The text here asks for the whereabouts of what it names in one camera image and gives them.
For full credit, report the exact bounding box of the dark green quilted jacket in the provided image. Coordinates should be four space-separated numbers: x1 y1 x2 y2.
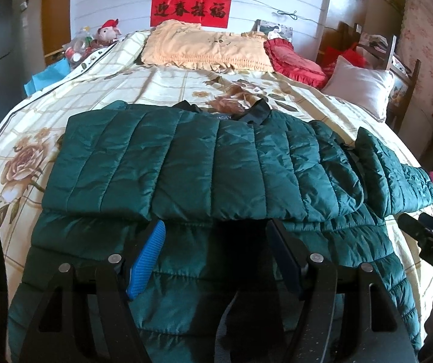
8 102 433 362

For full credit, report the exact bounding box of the framed photo on headboard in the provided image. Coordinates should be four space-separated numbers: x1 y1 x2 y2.
254 19 293 42

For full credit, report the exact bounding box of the red banner with characters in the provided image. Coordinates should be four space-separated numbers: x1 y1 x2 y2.
150 0 231 29

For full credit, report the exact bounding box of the red heart-shaped pillow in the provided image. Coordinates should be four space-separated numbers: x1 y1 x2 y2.
263 38 328 89

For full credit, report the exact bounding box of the plastic bag of snacks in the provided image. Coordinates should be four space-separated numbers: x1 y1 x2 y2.
63 26 94 68

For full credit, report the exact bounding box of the pig plush toy red hat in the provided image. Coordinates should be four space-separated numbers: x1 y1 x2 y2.
95 19 121 46

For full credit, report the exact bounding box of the white square pillow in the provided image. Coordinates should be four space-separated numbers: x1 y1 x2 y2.
322 56 395 122

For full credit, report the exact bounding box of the red bag on chair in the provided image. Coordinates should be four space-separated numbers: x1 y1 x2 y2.
320 43 369 75

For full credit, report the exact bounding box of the blue paper bag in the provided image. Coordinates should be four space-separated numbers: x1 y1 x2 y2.
24 57 70 97

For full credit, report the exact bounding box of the yellow frilled pillow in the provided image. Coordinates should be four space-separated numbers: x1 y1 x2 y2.
141 20 273 72

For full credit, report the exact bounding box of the floral cream bed sheet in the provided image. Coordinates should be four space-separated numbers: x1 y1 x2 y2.
0 33 422 361

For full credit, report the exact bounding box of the wooden chair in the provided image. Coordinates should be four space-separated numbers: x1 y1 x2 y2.
338 21 421 134

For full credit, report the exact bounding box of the black wall cable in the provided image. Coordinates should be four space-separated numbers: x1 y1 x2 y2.
169 0 331 27

